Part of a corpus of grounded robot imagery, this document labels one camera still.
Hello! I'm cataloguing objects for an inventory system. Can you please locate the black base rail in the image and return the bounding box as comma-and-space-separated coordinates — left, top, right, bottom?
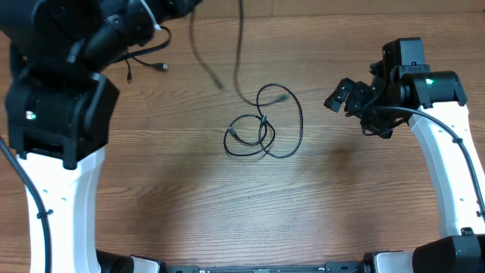
161, 261, 372, 273

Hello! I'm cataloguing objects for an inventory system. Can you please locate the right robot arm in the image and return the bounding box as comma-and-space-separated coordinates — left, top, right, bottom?
324, 37, 484, 273

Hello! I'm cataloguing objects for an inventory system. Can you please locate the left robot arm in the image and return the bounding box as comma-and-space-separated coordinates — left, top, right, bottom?
1, 0, 196, 272

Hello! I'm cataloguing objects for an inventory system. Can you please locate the black USB-A cable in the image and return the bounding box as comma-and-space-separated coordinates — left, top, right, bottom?
123, 52, 169, 83

